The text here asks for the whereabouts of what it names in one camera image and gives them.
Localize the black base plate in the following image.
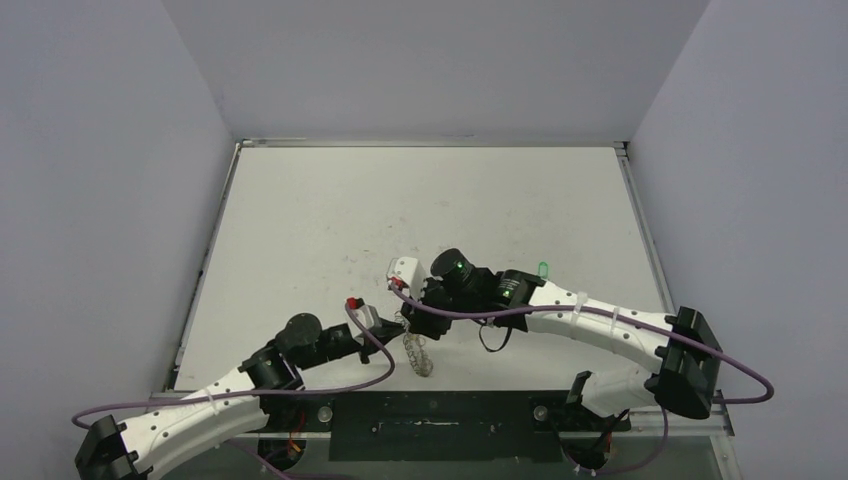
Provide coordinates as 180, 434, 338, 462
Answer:
245, 390, 631, 469

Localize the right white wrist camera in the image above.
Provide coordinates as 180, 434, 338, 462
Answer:
386, 257, 428, 300

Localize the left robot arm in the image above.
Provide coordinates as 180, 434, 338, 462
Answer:
74, 305, 405, 479

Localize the purple cable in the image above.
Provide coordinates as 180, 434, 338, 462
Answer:
71, 299, 397, 480
388, 281, 776, 477

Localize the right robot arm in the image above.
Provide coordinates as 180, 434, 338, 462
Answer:
386, 248, 721, 429

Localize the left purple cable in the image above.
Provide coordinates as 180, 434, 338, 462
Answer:
71, 299, 397, 480

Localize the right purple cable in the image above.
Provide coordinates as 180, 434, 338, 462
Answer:
388, 281, 776, 477

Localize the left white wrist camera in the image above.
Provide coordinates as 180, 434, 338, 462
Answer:
345, 297, 382, 333

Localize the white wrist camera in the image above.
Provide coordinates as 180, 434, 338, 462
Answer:
386, 257, 428, 300
345, 297, 382, 333

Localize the aluminium frame rail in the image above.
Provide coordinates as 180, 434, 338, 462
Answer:
137, 390, 735, 440

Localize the metal disc with key rings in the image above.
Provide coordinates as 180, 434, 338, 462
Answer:
395, 311, 434, 378

